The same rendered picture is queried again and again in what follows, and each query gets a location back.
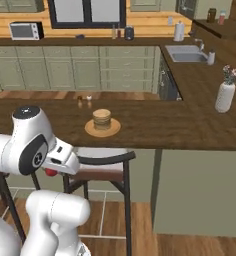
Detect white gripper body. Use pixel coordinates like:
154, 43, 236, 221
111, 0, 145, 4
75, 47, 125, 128
43, 150, 81, 176

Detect red strawberry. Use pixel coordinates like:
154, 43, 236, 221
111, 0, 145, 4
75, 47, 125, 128
44, 167, 57, 178

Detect green counter cupboard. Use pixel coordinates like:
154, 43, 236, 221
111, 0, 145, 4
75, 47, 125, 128
151, 148, 236, 238

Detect dark fridge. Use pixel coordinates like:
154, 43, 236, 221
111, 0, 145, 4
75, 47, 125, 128
176, 0, 198, 20

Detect black stool with brown seat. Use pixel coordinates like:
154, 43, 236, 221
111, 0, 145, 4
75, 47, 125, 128
0, 170, 42, 245
62, 147, 137, 256

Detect stack of pancakes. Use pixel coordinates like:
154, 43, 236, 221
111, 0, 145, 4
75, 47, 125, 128
91, 108, 112, 131

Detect tan round plate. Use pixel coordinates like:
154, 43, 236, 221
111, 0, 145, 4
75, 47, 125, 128
84, 117, 122, 138

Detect green base cupboard run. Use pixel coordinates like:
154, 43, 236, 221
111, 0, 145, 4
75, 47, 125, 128
0, 45, 162, 93

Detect dark dishwasher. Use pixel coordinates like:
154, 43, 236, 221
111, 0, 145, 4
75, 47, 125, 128
157, 54, 183, 102

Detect white toaster oven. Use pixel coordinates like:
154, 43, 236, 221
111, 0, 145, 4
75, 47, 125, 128
8, 21, 45, 42

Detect dark grey canister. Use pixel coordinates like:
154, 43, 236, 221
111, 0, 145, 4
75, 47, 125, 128
123, 25, 135, 42

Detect black framed window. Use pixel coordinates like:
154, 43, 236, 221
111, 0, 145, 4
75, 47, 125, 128
46, 0, 127, 30

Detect grey sink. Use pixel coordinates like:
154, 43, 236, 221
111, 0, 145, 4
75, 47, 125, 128
165, 44, 210, 64

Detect white vase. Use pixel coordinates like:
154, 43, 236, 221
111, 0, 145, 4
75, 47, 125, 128
214, 81, 236, 114

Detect white paper towel roll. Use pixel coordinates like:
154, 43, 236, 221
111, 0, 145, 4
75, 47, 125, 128
173, 20, 186, 43

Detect silver tap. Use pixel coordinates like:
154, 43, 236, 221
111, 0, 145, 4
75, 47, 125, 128
193, 37, 206, 53

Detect white soap dispenser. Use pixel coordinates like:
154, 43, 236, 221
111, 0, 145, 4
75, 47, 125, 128
206, 48, 217, 66

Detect pink and white flowers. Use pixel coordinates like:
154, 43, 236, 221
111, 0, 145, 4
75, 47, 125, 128
222, 64, 236, 86

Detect dark green jar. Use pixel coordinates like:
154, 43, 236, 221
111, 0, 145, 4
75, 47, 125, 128
206, 7, 217, 24

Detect reddish jar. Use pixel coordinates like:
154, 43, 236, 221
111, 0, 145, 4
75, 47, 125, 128
218, 10, 227, 26

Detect green wall cupboard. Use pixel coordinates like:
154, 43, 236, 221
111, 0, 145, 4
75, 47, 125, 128
129, 0, 178, 13
0, 0, 45, 14

